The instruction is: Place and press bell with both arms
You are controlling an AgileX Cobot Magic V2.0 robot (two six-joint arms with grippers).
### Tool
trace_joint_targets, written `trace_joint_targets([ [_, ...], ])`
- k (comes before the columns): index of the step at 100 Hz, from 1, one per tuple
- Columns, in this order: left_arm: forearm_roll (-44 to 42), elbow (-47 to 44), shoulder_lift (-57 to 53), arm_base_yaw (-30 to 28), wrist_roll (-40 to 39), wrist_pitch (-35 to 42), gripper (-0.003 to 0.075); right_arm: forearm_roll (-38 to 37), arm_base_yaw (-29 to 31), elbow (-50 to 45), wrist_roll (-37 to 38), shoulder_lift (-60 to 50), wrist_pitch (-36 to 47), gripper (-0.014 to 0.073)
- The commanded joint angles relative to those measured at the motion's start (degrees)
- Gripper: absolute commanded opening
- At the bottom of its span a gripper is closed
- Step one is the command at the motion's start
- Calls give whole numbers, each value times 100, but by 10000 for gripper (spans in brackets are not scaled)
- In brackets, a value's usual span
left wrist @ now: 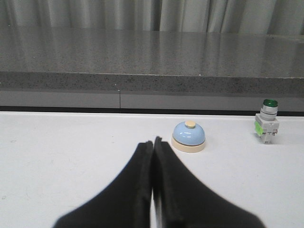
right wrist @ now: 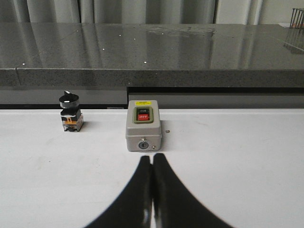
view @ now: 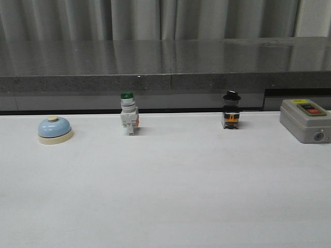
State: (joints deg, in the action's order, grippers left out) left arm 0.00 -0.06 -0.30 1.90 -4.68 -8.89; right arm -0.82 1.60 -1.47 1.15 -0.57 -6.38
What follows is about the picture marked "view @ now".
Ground blue dome call bell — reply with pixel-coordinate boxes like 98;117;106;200
38;115;74;145

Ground grey stone counter ledge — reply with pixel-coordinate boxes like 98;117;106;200
1;37;330;113

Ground grey push button box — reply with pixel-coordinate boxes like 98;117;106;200
280;99;330;144

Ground grey pleated curtain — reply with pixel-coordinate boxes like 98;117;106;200
1;1;330;41

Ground green pilot light switch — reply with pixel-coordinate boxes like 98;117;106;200
121;92;139;135

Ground black selector switch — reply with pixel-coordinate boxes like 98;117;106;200
221;90;241;129

